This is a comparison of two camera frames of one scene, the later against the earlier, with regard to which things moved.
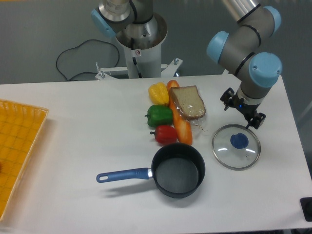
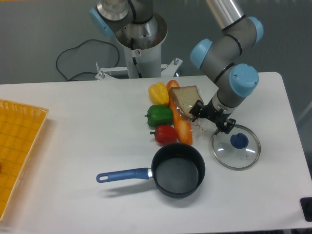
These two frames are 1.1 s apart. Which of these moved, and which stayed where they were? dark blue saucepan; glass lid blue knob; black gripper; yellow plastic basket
Moved: black gripper
Stayed: dark blue saucepan; glass lid blue knob; yellow plastic basket
